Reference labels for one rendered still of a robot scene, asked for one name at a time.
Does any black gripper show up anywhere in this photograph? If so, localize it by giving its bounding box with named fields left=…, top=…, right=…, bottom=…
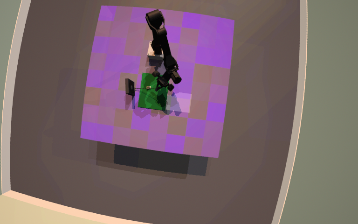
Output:
left=152, top=71, right=174, bottom=91

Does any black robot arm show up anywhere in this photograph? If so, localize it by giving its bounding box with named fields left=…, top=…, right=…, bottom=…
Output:
left=145, top=9, right=182, bottom=87

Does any black cooling fan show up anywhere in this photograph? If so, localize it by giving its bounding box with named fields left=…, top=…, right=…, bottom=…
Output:
left=125, top=78, right=135, bottom=96

